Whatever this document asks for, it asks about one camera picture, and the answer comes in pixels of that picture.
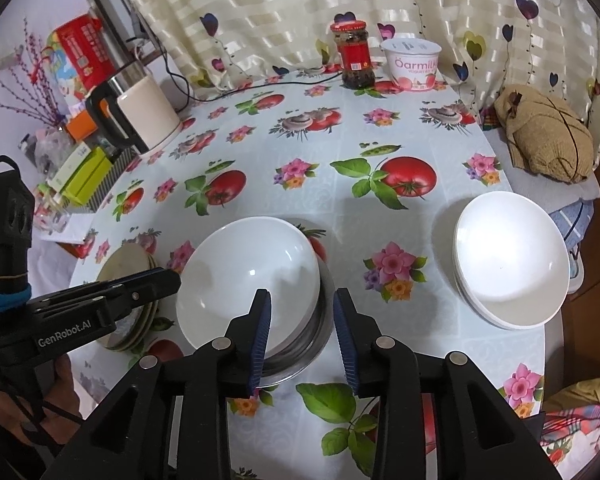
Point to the plaid cloth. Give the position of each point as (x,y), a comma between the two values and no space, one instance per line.
(570,425)

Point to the purple dried flower branches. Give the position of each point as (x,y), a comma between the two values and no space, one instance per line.
(20,85)

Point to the vegetable printed tablecloth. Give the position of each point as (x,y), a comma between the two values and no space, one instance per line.
(330,200)

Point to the metal framed panel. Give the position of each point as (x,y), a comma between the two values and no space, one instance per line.
(110,10)

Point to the brown cloth bundle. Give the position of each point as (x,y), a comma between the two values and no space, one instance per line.
(545,135)

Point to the white ceramic bowl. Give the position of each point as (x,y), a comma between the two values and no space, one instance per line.
(510,260)
(245,270)
(480,317)

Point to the blue striped cloth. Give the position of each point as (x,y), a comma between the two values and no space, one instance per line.
(575,220)

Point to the lime green box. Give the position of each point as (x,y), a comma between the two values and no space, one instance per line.
(82,182)

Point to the clear glass mug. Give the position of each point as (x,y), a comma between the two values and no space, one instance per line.
(50,212)

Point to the person's left hand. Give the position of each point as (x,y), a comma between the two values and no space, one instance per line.
(62,410)

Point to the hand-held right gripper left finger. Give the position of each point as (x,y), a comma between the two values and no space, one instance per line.
(261,332)

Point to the cream curtain with hearts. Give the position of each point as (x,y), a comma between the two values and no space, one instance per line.
(330,0)

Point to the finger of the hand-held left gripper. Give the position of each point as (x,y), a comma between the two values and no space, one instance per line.
(150,287)
(80,290)

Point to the white yogurt tub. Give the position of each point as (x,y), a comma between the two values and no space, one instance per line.
(412,67)

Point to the cream and black electric kettle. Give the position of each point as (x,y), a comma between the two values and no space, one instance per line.
(145,110)

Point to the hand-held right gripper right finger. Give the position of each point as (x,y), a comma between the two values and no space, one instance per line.
(344,332)

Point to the red-lidded chili sauce jar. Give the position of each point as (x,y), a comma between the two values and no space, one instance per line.
(352,55)

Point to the slim white and green box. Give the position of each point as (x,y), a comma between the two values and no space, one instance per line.
(72,162)

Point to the stainless steel bowl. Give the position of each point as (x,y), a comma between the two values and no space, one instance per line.
(310,347)

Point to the orange box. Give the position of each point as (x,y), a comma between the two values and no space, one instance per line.
(82,127)

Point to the red printed box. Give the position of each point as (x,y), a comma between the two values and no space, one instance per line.
(80,52)

